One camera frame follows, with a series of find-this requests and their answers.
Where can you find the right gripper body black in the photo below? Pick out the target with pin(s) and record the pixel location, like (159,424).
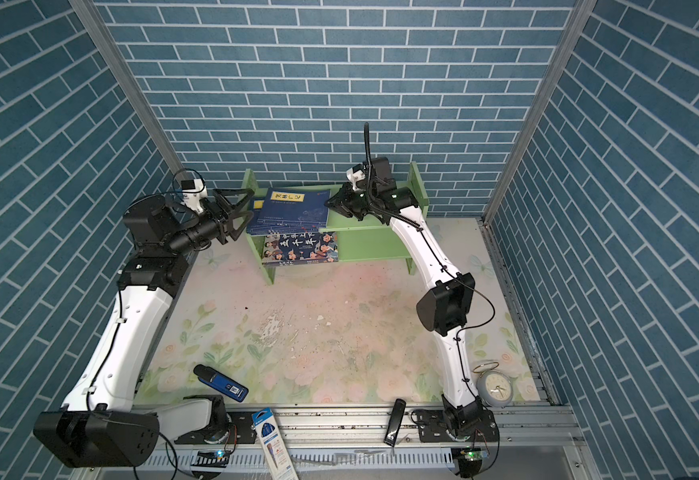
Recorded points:
(360,203)

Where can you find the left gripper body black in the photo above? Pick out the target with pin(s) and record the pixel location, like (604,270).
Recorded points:
(220,223)

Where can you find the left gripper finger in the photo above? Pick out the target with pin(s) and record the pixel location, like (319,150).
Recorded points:
(232,200)
(237,223)

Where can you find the dark blue book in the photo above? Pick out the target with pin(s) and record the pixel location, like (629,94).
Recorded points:
(289,212)

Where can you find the colourful illustrated book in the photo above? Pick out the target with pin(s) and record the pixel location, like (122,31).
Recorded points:
(300,248)

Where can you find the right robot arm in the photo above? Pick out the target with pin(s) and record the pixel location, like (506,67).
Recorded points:
(370,190)

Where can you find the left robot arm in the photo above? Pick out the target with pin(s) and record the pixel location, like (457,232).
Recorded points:
(97,425)

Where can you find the blue handheld device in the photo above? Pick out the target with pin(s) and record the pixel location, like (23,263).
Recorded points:
(221,383)

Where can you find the black remote stick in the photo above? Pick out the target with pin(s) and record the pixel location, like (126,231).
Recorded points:
(394,424)

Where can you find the blue white packaged box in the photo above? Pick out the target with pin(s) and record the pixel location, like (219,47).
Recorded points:
(275,452)

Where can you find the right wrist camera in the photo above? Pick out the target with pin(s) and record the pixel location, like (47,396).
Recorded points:
(357,177)

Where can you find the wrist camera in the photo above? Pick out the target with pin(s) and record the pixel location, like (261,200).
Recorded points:
(357,177)
(192,192)

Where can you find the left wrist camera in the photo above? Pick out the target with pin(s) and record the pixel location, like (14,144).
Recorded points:
(192,192)

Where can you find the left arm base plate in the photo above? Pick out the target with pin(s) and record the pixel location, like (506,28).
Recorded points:
(236,428)

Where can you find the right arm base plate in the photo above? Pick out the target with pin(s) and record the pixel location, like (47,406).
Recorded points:
(440,426)

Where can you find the aluminium rail frame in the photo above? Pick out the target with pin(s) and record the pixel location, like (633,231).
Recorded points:
(352,436)

